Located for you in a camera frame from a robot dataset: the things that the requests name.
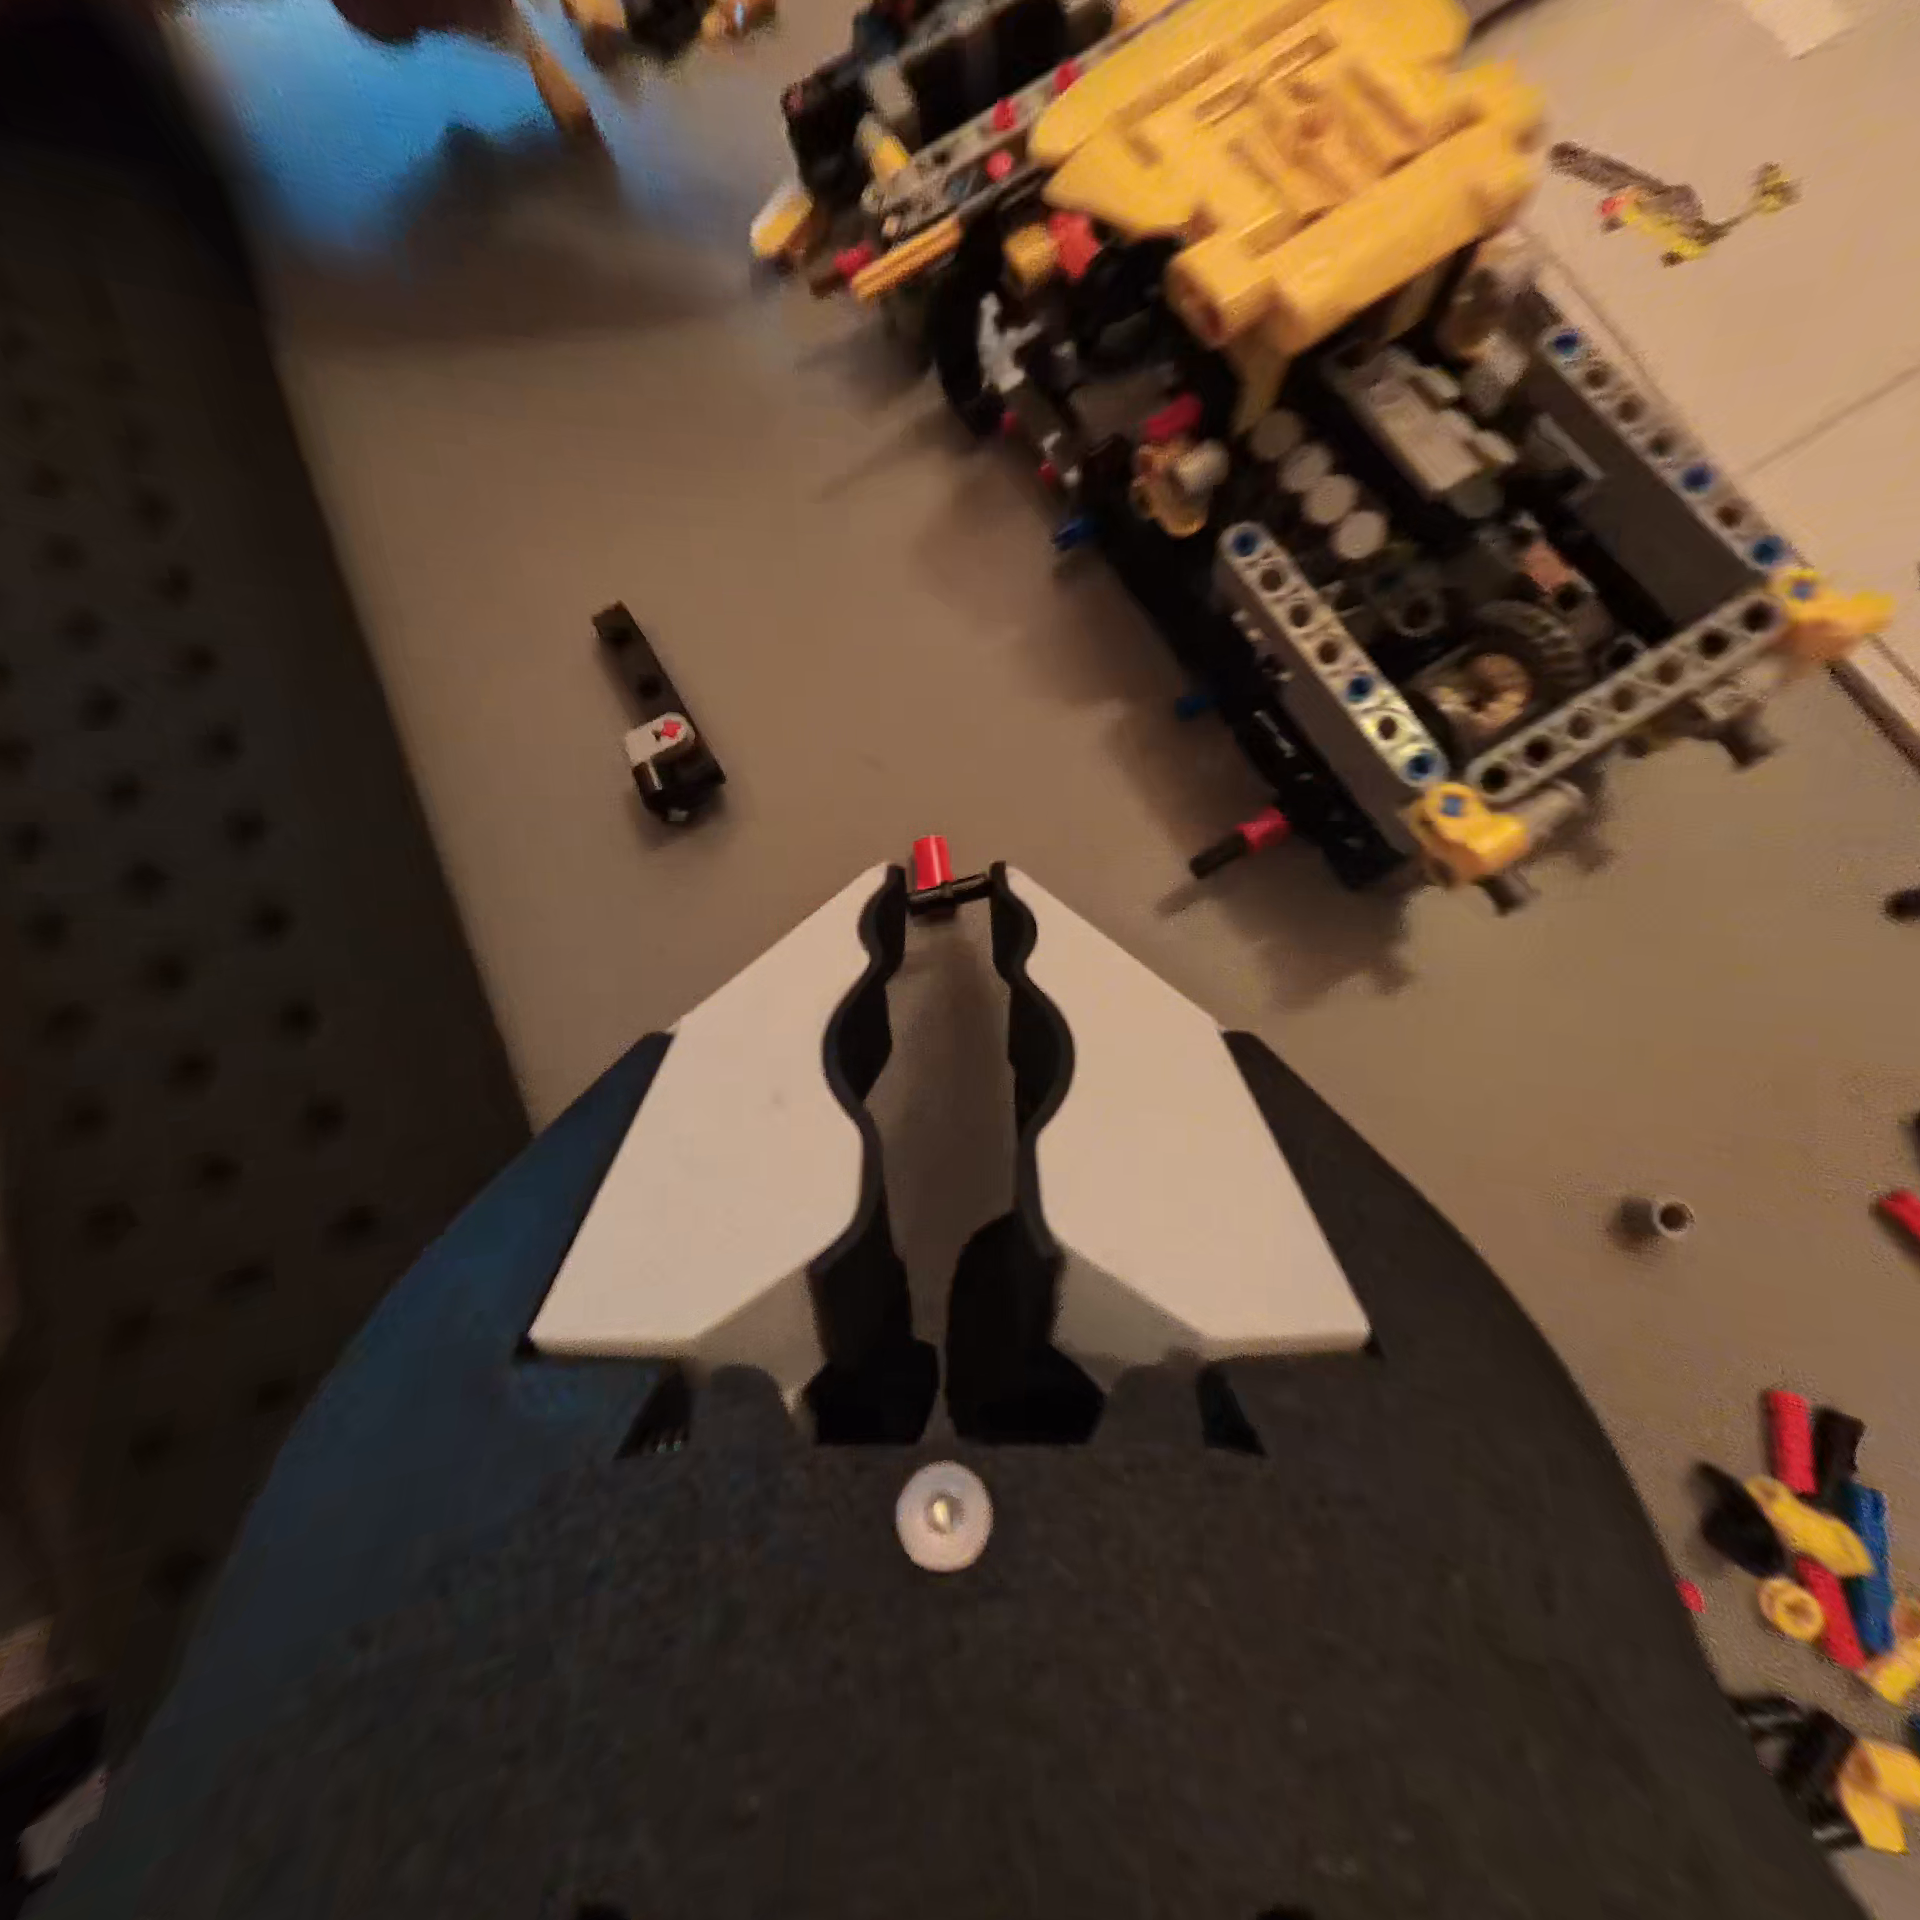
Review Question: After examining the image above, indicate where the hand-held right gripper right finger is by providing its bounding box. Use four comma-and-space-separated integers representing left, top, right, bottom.
989, 870, 1373, 1388

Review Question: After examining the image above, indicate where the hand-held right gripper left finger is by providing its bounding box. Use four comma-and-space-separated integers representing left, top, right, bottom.
529, 863, 909, 1410

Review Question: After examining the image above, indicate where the red bush with black axle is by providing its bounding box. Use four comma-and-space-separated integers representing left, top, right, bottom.
905, 836, 994, 921

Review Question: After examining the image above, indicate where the black toy beam with holes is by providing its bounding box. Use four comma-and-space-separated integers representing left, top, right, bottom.
590, 601, 728, 823

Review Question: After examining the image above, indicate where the grey desk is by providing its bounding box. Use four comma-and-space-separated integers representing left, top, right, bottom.
181, 0, 1920, 1920

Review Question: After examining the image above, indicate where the small heap of coloured pins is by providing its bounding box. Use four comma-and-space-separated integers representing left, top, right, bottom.
1678, 1187, 1920, 1854

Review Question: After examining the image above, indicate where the open instruction booklet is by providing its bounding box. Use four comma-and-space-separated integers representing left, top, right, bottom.
1476, 0, 1920, 723

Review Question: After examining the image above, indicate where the partly built yellow toy car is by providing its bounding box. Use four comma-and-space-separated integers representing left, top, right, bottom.
752, 0, 1901, 908

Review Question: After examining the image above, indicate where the pile of loose building pieces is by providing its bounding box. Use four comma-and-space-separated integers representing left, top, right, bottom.
511, 0, 780, 139

